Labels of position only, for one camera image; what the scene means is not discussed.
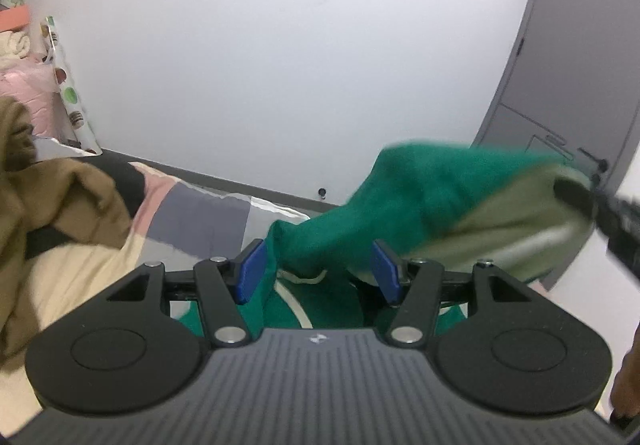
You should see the pink pillow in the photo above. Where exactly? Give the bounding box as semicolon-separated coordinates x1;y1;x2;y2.
0;59;67;142

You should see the salmon pink box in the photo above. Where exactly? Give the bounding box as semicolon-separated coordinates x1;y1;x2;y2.
0;6;32;32

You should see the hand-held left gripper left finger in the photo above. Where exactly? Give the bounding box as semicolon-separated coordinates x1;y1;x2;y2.
105;239;267;346

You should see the person's right forearm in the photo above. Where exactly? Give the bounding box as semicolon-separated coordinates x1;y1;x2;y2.
609;319;640;426

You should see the grey door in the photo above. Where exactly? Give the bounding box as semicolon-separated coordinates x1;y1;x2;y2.
470;0;640;292

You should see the green sweatshirt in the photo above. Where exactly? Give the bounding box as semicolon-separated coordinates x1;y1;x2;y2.
172;140;601;343

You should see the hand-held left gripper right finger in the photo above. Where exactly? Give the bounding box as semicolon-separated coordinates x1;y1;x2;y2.
371;240;539;348

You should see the brown garment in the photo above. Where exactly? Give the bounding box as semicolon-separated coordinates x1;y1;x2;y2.
0;97;135;366

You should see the patchwork blanket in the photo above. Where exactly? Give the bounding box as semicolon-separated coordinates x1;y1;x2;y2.
0;160;314;426

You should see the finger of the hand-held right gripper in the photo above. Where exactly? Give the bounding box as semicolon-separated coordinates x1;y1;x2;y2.
554;176;640;284

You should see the black door handle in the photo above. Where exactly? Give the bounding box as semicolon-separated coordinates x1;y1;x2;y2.
575;148;609;172

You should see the black garment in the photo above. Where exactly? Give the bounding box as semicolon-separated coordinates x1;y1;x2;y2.
94;159;147;222

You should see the cream plush blanket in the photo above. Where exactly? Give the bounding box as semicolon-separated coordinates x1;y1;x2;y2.
0;29;32;62

